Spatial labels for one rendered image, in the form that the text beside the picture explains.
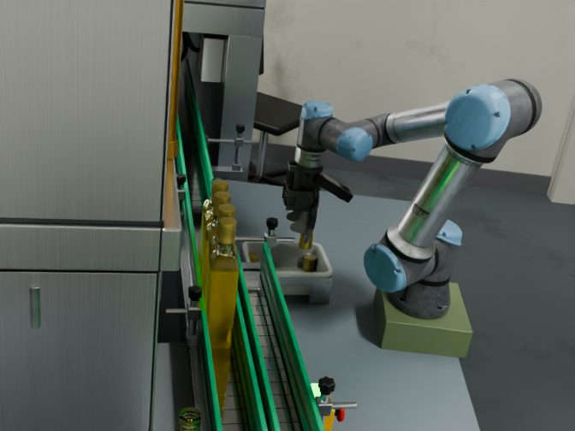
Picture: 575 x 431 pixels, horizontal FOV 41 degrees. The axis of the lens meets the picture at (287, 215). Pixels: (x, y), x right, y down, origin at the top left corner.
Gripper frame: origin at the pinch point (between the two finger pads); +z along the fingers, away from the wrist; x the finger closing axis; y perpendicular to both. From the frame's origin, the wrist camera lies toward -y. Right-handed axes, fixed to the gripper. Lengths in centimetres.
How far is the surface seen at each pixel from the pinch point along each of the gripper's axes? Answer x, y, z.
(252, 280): 16.4, 15.6, 3.9
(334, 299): 4.3, -8.9, 17.0
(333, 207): -52, -20, 17
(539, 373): -59, -120, 92
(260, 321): 33.3, 15.8, 3.9
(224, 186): 24.9, 25.4, -24.1
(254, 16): -75, 9, -38
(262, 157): -222, -23, 71
